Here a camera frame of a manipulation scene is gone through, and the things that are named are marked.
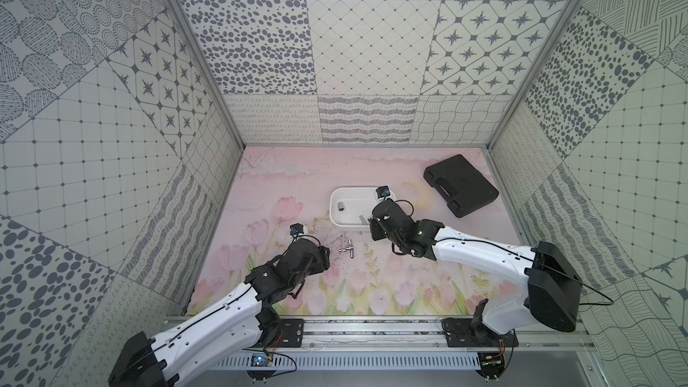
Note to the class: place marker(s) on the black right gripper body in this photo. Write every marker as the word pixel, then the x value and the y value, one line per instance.
pixel 377 233

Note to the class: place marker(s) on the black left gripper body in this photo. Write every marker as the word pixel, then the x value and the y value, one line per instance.
pixel 320 256

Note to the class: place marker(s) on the medium chrome socket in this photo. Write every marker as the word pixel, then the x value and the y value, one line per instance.
pixel 352 254

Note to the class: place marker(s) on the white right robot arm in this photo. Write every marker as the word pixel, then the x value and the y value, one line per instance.
pixel 548 288

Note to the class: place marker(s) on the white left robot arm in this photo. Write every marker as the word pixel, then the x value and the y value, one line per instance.
pixel 242 319

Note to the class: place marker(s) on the white plastic storage box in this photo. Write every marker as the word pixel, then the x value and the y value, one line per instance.
pixel 358 201

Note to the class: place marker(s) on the black plastic tool case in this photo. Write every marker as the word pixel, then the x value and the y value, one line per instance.
pixel 461 185

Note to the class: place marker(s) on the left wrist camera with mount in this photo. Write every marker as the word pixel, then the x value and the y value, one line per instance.
pixel 297 229

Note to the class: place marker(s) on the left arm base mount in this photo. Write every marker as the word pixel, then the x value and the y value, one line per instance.
pixel 279 331

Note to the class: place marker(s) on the aluminium mounting rail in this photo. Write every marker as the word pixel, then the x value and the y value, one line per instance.
pixel 422 333

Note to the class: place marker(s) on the white slotted cable duct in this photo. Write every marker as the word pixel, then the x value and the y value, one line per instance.
pixel 351 360

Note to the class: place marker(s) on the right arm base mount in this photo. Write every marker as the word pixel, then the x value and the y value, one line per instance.
pixel 465 333

